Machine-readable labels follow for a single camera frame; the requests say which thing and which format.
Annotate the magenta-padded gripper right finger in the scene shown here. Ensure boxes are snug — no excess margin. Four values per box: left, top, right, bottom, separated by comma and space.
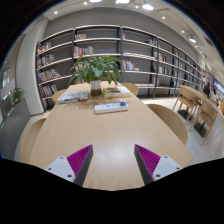
134, 144, 183, 186

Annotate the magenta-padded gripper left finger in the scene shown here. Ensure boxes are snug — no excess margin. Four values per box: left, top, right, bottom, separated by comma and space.
44, 144, 94, 187

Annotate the round-backed wooden chair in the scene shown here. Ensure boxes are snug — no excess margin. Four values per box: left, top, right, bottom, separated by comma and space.
145, 103, 189, 146
120, 82, 140, 97
51, 88, 69, 104

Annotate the grey-white magazine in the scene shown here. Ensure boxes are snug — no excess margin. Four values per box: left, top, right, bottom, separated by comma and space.
56, 90, 90, 105

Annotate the white power strip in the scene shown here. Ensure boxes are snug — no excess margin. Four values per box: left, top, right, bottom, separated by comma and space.
93, 101, 130, 115

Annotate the small background potted plant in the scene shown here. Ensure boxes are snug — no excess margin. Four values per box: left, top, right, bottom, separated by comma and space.
11, 87, 25, 104

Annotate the white book with brown picture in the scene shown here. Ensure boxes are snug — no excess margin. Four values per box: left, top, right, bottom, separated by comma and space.
102, 86, 132, 97

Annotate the green potted plant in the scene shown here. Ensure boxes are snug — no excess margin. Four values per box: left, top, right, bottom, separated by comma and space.
68, 54, 123, 97

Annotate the grey shelf unit with books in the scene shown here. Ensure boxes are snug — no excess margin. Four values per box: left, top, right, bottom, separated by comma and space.
34, 23, 214, 111

